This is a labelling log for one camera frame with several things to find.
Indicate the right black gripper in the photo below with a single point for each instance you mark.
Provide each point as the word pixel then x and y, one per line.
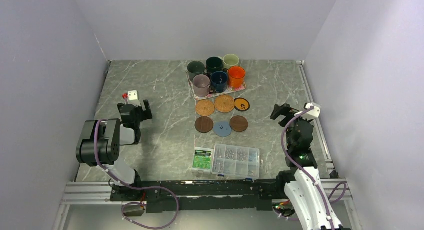
pixel 285 110

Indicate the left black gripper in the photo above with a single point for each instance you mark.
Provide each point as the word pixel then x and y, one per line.
pixel 146 114

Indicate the black orange round coaster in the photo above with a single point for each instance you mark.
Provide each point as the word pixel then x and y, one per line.
pixel 241 104

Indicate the dark wood coaster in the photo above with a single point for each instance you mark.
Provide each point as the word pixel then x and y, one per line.
pixel 204 124
pixel 239 123

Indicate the blue smiley coaster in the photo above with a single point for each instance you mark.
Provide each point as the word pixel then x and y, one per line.
pixel 222 128

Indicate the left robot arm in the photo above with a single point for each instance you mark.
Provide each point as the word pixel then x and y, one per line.
pixel 100 142

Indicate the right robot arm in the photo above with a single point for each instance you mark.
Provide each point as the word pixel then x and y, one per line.
pixel 302 184

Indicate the floral tray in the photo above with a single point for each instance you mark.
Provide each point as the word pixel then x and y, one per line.
pixel 212 92

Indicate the orange mug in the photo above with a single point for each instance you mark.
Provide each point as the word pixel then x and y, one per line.
pixel 236 76

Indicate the lilac mug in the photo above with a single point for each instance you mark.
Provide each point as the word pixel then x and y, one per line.
pixel 202 86

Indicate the navy blue mug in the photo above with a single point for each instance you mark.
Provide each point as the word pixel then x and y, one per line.
pixel 219 81

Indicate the grey mug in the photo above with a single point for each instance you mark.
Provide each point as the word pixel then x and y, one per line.
pixel 195 68

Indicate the cream mug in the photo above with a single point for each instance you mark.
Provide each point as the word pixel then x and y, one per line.
pixel 230 60

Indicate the clear plastic screw organizer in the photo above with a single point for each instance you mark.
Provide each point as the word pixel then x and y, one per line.
pixel 236 161

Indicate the green label small box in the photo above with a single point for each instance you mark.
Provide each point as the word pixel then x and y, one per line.
pixel 202 160

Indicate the dark green mug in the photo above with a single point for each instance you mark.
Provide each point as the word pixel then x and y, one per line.
pixel 214 64

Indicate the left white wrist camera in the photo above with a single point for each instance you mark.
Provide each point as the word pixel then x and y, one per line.
pixel 131 96

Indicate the right side aluminium rail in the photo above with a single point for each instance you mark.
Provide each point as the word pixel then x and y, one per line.
pixel 327 162

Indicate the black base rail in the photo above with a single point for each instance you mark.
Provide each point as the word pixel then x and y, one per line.
pixel 160 196

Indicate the aluminium frame rail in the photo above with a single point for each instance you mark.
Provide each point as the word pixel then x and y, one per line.
pixel 89 192

